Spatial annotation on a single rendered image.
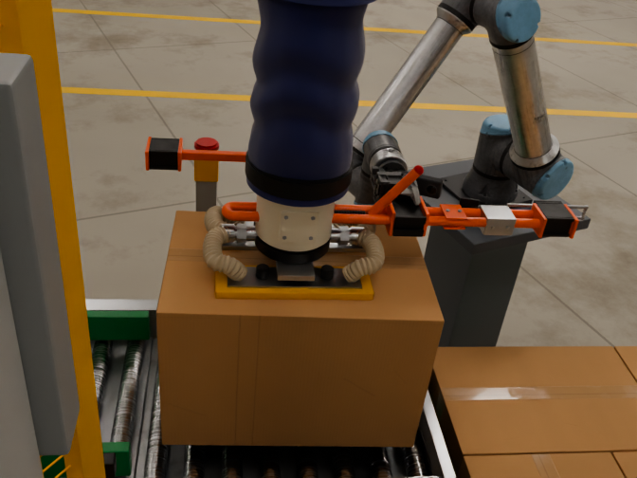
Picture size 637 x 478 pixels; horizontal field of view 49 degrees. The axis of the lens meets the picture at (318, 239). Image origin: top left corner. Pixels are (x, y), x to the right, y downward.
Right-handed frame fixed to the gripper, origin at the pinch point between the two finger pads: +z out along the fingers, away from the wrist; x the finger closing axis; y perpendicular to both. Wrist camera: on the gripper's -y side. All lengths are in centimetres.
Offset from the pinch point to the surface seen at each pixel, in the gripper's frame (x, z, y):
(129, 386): -56, -4, 67
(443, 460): -51, 27, -9
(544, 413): -58, 7, -44
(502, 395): -58, 1, -34
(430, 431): -51, 18, -8
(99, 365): -56, -12, 76
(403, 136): -113, -282, -74
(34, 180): 59, 93, 55
